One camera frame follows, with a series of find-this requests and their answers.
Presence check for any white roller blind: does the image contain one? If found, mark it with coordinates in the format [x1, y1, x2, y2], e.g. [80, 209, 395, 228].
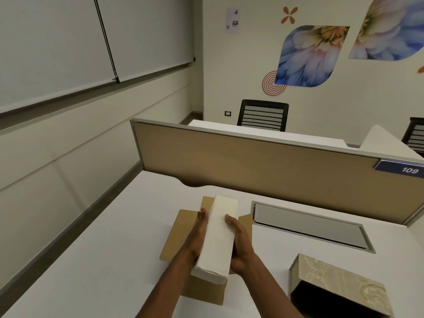
[0, 0, 117, 114]
[94, 0, 196, 82]

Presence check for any white tissue stack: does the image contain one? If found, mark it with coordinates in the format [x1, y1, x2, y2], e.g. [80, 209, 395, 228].
[191, 195, 240, 285]

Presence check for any grey desk cable flap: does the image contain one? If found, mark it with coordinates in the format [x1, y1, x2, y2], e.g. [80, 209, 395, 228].
[251, 201, 376, 254]

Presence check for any brown cardboard box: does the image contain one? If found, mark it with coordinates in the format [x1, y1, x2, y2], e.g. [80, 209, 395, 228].
[160, 196, 253, 306]

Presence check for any white paper wall notice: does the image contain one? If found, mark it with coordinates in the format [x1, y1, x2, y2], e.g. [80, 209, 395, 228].
[226, 8, 240, 33]

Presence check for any orange concentric circle decal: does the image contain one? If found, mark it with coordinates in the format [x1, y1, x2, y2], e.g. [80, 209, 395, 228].
[262, 71, 286, 97]

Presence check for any blue number plate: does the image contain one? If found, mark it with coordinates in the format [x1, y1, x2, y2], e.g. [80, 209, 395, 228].
[374, 159, 424, 179]

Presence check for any white curved desk partition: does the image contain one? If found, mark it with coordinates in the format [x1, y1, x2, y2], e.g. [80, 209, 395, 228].
[359, 125, 424, 160]

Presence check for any tan desk divider panel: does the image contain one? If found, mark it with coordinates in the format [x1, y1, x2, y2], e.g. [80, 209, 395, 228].
[129, 118, 424, 228]

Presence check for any beige patterned tissue box cover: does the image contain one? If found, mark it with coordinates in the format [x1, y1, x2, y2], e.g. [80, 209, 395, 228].
[288, 253, 396, 318]

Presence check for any blue flower wall decal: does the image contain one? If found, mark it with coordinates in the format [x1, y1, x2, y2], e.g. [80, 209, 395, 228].
[348, 0, 424, 61]
[274, 25, 350, 88]

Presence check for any person's right hand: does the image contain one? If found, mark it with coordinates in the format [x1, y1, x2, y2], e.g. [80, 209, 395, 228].
[225, 214, 256, 274]

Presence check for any person's right forearm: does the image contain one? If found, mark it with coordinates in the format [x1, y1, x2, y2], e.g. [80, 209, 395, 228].
[236, 253, 310, 318]

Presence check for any white desk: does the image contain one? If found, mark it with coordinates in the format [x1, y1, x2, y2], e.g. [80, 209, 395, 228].
[188, 119, 349, 148]

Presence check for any black mesh office chair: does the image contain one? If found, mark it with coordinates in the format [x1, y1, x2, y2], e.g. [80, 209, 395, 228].
[237, 99, 289, 132]
[401, 117, 424, 158]

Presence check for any person's left hand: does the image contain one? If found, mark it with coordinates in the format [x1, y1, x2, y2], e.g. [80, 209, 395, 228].
[184, 207, 209, 262]

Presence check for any person's left forearm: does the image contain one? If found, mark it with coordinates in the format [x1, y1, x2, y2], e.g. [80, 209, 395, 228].
[134, 248, 196, 318]

